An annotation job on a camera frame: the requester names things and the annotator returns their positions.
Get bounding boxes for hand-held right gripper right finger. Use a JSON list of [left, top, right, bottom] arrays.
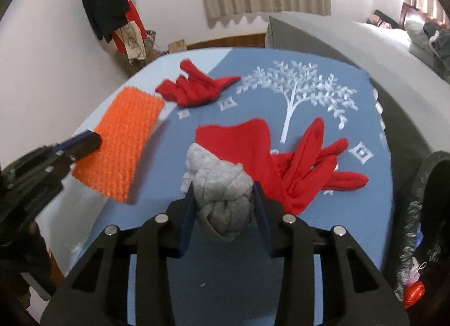
[[252, 182, 410, 326]]

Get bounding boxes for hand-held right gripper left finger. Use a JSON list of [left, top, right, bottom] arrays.
[[40, 185, 195, 326]]

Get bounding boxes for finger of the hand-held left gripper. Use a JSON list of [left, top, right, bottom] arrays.
[[53, 130, 102, 163]]

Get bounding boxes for orange foam net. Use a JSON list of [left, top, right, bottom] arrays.
[[70, 87, 166, 203]]

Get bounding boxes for grey knotted sock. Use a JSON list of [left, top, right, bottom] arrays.
[[181, 143, 255, 242]]

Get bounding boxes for red plastic bag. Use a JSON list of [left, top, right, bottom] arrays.
[[402, 282, 426, 309]]

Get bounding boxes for black-lined trash bin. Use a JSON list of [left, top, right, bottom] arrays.
[[394, 150, 450, 309]]

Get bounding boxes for red fleece glove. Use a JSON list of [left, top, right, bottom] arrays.
[[272, 117, 369, 216], [155, 59, 242, 108]]

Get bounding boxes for light blue table cover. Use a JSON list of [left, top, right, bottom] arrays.
[[35, 48, 233, 277]]

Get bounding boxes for red cloth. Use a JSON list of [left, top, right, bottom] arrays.
[[195, 119, 285, 207]]

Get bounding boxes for blue printed tablecloth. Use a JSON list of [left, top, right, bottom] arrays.
[[105, 48, 394, 326]]

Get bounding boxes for beige tote bag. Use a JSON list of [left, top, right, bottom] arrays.
[[118, 21, 147, 65]]

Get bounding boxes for striped woven bag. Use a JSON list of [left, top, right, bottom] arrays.
[[142, 30, 159, 58]]

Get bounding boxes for red hanging garment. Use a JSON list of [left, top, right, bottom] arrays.
[[112, 0, 145, 54]]

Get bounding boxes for bed with grey sheet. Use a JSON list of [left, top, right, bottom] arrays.
[[265, 13, 450, 172]]

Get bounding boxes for dark bag on bed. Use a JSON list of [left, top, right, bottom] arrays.
[[366, 9, 400, 30]]

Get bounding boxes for grey pillow pile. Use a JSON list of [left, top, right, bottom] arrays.
[[404, 20, 450, 78]]

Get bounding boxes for wooden headboard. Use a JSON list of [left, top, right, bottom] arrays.
[[401, 2, 450, 31]]

